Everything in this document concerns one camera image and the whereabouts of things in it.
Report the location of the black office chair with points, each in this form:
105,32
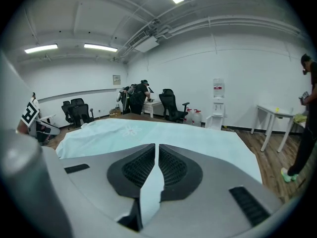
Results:
66,113
77,101
80,114
169,103

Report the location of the white water dispenser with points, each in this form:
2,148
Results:
219,95

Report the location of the white table with checkered cloth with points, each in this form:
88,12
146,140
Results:
152,105

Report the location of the yellow green cloth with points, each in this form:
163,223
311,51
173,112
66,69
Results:
300,118

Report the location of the white ceiling pipes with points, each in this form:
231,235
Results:
223,21

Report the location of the small white side table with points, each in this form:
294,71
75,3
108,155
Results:
272,110

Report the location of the white low shelf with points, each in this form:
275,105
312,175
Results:
213,123

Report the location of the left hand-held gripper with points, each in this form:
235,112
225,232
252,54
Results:
29,114

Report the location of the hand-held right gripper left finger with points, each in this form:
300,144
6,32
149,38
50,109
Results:
99,182

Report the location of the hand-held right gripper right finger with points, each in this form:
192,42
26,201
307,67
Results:
210,190

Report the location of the white ceiling air conditioner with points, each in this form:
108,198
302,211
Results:
146,44

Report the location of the clear water jug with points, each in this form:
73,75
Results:
197,118
189,116

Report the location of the wall electrical panel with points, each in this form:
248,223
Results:
116,79

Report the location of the cardboard box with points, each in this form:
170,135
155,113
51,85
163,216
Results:
115,113

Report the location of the dark wooden table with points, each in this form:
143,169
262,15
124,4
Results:
138,117

